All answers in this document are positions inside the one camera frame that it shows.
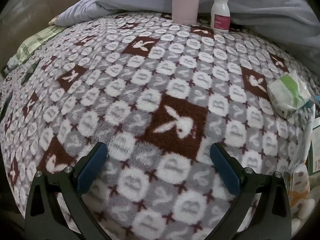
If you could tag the green white tissue pack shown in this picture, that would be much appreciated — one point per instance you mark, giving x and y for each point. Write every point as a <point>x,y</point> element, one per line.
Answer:
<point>285,92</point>

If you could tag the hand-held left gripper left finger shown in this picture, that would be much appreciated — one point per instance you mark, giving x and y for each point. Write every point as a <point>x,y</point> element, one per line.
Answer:
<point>91,170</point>

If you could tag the white pill bottle pink label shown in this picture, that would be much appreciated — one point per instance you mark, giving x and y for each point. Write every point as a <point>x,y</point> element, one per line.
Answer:
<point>220,10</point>

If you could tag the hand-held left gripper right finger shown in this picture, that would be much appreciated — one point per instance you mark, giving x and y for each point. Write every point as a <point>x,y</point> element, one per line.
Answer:
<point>225,170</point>

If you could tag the pink drink bottle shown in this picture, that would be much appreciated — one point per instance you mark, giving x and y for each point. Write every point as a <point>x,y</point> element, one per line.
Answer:
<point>186,2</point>

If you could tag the grey maroon printed blanket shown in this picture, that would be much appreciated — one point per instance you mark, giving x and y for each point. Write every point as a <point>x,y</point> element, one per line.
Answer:
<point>150,80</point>

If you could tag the green plaid cloth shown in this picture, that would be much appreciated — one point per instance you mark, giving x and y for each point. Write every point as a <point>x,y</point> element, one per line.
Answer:
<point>37,40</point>

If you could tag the brown padded headboard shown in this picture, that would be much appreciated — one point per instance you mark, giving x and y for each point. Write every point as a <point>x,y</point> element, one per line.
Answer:
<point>37,2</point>

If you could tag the lavender quilt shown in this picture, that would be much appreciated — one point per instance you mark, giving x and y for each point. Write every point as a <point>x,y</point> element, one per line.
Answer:
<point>262,12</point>

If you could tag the white printed packet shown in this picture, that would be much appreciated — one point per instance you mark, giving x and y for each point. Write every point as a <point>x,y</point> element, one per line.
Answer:
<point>298,180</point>

